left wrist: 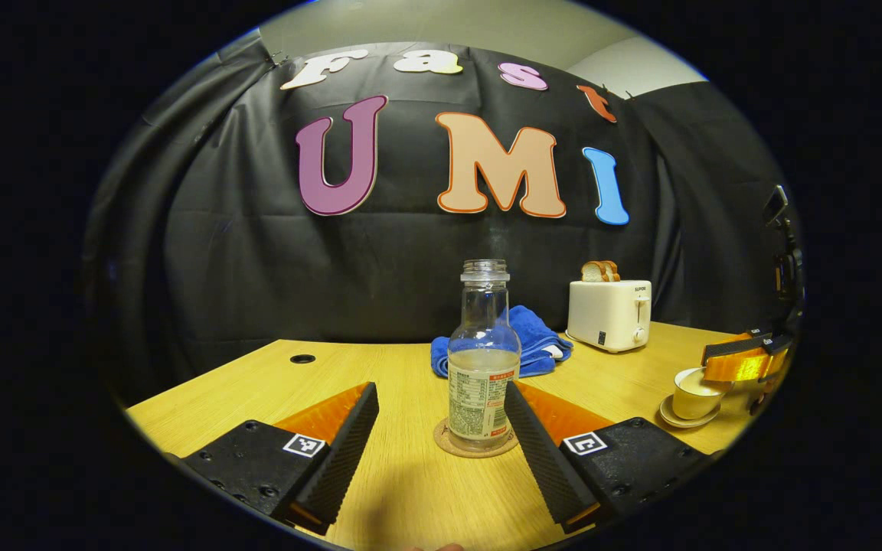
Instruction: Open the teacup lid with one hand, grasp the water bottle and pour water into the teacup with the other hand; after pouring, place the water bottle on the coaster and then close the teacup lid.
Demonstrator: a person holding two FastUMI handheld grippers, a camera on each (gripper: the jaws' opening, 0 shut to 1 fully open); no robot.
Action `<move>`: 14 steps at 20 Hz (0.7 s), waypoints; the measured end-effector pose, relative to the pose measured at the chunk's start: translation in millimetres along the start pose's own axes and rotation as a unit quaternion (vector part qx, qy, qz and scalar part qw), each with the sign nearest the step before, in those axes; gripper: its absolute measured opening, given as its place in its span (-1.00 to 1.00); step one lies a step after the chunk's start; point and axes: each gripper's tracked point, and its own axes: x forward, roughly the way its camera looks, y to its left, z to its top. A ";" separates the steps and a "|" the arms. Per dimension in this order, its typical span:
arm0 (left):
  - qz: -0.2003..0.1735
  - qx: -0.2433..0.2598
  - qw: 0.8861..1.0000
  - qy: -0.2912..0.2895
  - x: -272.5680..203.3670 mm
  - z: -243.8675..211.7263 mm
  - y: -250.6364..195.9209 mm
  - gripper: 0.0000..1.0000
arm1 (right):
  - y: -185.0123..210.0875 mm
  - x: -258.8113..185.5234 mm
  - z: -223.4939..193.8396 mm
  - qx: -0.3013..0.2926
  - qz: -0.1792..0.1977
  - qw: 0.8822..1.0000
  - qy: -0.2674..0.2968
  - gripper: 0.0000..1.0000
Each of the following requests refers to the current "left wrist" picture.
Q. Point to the blue towel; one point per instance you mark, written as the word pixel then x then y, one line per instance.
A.
pixel 537 340

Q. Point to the clear glass water bottle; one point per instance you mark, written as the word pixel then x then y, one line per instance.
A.
pixel 483 383

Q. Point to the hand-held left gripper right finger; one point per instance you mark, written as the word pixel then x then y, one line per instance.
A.
pixel 544 467

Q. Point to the round wooden coaster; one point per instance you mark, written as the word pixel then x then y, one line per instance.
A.
pixel 449 445

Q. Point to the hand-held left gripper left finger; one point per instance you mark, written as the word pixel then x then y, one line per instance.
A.
pixel 334 467

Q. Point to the cream toaster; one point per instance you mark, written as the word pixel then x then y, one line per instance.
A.
pixel 605 314

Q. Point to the toast bread slice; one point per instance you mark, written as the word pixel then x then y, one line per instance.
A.
pixel 592 272
pixel 613 272

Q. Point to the white saucer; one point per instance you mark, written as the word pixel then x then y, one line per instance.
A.
pixel 678 421

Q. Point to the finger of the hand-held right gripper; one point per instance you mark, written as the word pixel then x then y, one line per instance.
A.
pixel 747 344
pixel 747 369

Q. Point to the white porcelain teacup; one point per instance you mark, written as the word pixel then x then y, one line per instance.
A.
pixel 694 398

